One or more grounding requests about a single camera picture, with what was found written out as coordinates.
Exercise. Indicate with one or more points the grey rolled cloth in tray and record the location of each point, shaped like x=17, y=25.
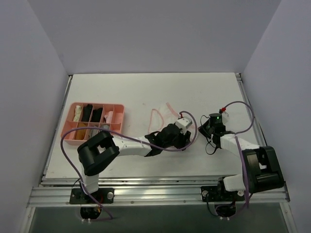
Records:
x=93, y=132

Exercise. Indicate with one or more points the black rolled cloth in tray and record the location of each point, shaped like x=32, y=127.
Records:
x=87, y=110

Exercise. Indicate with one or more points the orange rolled cloth in tray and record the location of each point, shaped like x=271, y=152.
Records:
x=80, y=134

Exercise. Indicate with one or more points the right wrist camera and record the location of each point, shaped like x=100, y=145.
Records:
x=225, y=115

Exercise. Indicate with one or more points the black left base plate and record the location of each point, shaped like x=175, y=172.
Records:
x=103, y=195

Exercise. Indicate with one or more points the white underwear with pink trim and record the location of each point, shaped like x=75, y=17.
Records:
x=165, y=115

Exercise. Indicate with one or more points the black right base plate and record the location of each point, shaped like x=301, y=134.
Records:
x=214, y=194

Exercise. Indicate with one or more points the aluminium frame rail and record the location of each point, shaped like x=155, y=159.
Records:
x=124, y=195

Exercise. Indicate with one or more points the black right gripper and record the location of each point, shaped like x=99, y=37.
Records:
x=205, y=128

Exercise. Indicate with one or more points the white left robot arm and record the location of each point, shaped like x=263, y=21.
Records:
x=96, y=154

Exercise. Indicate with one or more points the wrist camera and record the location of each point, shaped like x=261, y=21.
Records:
x=183, y=123
x=225, y=115

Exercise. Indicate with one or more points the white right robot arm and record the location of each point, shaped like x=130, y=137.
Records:
x=260, y=167

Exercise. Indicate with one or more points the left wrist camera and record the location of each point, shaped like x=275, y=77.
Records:
x=183, y=123

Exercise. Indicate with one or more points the pink plastic organizer tray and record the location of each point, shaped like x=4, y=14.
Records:
x=81, y=114

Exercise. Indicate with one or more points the white rolled cloth in tray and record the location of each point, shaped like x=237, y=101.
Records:
x=77, y=113

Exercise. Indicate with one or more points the pink rolled cloth in tray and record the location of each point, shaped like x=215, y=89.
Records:
x=109, y=117

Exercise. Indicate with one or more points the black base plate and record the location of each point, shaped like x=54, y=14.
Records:
x=103, y=195
x=214, y=194

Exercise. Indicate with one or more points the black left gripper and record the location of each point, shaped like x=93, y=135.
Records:
x=181, y=137

